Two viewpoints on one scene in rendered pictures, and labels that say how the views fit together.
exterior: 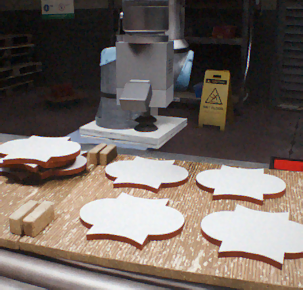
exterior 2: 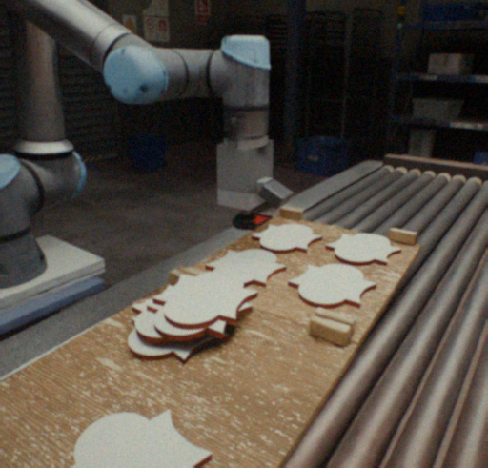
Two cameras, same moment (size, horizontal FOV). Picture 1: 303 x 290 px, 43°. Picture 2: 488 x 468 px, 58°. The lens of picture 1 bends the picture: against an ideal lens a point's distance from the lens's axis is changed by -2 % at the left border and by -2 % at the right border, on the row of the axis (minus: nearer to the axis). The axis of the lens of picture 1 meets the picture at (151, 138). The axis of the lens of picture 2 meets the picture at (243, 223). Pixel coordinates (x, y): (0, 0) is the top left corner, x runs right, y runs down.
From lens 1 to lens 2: 0.86 m
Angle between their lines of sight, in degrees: 68
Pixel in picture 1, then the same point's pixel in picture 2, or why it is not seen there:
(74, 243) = (364, 315)
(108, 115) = (18, 265)
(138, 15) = (265, 119)
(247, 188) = (302, 236)
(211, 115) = not seen: outside the picture
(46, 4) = not seen: outside the picture
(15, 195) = (258, 345)
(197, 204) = (311, 259)
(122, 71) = (252, 176)
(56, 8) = not seen: outside the picture
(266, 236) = (372, 245)
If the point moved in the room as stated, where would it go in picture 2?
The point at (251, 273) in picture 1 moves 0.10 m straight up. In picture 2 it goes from (402, 261) to (410, 213)
